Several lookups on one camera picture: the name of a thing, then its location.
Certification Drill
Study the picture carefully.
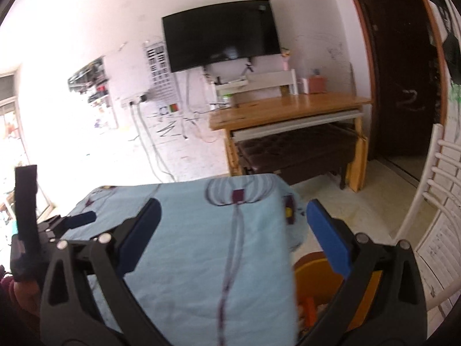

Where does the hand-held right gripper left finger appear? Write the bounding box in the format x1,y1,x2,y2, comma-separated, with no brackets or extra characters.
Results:
39,198,162,346

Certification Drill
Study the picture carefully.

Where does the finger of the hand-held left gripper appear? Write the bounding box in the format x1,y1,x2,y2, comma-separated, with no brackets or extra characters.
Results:
61,212,97,230

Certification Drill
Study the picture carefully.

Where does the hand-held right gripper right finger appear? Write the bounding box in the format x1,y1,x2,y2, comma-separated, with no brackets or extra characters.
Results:
307,199,428,346

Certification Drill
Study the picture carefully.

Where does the person's left hand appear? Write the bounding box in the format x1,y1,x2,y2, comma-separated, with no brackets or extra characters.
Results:
8,279,42,315

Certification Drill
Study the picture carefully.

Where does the light blue printed tablecloth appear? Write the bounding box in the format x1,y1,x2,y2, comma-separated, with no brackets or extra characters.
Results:
59,174,307,346

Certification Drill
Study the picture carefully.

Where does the dark tufted ottoman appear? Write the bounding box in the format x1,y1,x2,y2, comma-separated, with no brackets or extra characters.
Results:
236,124,361,190

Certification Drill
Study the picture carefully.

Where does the white louvered door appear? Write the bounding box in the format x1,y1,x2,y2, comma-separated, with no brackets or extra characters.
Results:
414,0,461,332

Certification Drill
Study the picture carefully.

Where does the white keyboard tray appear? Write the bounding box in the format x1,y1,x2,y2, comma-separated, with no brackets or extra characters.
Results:
230,110,363,142

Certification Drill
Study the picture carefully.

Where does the white metal chair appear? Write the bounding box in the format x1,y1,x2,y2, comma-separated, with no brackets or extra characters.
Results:
394,123,461,315

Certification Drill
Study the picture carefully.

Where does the wooden desk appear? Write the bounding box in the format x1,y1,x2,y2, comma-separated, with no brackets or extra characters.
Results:
209,93,373,193

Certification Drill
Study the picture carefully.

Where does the pink box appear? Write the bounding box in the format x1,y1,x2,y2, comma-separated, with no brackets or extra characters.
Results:
308,76,327,95

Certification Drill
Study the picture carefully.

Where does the white eye chart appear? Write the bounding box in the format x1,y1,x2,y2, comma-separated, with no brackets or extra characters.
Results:
143,41,181,114

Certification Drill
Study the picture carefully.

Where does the white wooden shelf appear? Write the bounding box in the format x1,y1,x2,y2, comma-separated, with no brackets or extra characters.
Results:
214,69,299,104

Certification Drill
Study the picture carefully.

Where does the black hanging bag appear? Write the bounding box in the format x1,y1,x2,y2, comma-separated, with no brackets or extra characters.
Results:
442,32,461,75

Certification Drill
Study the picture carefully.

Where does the grey power cable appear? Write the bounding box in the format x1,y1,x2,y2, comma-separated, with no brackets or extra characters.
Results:
131,103,177,183

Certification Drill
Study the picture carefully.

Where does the white wall socket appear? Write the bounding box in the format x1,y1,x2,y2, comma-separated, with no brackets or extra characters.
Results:
120,94,150,107

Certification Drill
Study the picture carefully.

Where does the white hanging cable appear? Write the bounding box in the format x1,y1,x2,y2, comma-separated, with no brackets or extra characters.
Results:
180,70,221,143

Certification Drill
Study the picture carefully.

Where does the dark door with wooden frame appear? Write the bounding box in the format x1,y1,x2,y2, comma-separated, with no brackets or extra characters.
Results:
344,0,451,183

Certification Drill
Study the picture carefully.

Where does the black wall television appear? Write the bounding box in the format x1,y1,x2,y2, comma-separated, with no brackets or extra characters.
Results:
162,0,281,73

